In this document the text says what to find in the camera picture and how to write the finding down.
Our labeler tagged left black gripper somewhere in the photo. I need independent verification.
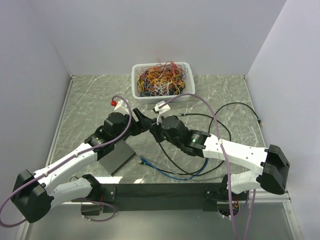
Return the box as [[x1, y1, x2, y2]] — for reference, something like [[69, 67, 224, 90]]
[[113, 107, 153, 143]]

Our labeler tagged blue ethernet cable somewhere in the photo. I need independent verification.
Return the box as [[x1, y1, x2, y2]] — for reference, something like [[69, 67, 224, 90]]
[[138, 156, 212, 181]]

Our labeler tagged black ethernet cable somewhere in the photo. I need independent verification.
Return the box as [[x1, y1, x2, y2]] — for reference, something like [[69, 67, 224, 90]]
[[157, 102, 264, 176]]

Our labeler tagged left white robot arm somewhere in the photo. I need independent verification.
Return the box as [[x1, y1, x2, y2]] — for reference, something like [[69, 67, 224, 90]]
[[10, 108, 157, 223]]

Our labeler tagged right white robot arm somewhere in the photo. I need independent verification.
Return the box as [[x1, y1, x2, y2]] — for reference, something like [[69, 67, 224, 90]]
[[150, 115, 290, 200]]

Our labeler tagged white plastic basket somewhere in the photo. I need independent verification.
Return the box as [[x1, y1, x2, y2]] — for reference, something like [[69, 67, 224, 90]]
[[131, 61, 196, 104]]

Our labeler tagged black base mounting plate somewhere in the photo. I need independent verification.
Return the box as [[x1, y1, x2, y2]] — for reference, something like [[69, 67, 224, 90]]
[[101, 183, 228, 211]]

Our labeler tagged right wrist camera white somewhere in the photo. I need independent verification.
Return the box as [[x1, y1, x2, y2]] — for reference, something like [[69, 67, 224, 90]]
[[153, 101, 171, 115]]

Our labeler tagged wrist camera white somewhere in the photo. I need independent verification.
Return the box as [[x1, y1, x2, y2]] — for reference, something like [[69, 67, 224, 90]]
[[110, 99, 129, 115], [153, 101, 171, 115]]

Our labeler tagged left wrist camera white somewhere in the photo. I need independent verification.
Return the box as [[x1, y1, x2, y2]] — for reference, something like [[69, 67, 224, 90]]
[[110, 99, 129, 115]]

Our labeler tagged lower black network switch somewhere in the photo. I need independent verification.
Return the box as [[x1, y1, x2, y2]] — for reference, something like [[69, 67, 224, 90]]
[[98, 140, 136, 176]]

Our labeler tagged tangled colourful wires bundle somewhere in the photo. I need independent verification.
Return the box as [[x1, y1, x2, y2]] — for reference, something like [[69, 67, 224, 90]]
[[136, 57, 189, 98]]

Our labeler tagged aluminium frame rail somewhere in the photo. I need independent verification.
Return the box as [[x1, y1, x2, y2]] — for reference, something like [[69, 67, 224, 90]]
[[44, 75, 76, 167]]

